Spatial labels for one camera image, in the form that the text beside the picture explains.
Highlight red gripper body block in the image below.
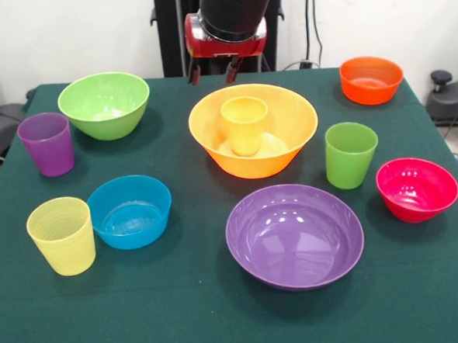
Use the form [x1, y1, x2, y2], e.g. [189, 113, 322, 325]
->
[182, 9, 270, 62]

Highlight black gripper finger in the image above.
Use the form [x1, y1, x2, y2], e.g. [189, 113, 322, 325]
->
[185, 56, 203, 87]
[224, 57, 243, 85]

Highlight orange cup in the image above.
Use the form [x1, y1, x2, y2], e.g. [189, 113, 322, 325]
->
[219, 95, 272, 158]

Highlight large yellow-orange bowl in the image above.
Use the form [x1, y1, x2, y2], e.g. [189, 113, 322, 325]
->
[186, 79, 322, 184]

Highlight purple bowl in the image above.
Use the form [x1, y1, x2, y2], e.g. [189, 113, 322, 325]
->
[222, 178, 368, 296]

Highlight green bowl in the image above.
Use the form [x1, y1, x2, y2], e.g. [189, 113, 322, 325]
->
[55, 69, 153, 144]

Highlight red-orange bowl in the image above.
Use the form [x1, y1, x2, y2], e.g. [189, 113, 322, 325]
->
[338, 54, 407, 108]

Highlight green cup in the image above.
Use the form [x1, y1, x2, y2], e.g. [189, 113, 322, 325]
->
[322, 120, 383, 192]

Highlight blue bowl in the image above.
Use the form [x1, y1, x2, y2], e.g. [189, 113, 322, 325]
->
[85, 173, 176, 253]

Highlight purple cup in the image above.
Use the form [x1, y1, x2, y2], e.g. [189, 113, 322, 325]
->
[16, 110, 77, 180]

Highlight dark grey stand base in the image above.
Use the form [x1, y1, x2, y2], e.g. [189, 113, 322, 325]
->
[424, 68, 458, 128]
[0, 101, 33, 163]

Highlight yellow cup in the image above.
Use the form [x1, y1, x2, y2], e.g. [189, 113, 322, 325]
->
[24, 195, 99, 279]

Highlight pink bowl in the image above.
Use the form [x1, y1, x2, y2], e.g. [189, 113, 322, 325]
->
[374, 154, 458, 226]

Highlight dark green tablecloth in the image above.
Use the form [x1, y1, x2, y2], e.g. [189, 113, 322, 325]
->
[0, 58, 458, 343]

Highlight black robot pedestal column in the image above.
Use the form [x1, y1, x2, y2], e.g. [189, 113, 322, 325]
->
[148, 0, 288, 79]

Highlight black hanging cable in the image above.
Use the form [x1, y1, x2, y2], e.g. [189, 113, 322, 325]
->
[303, 0, 327, 69]

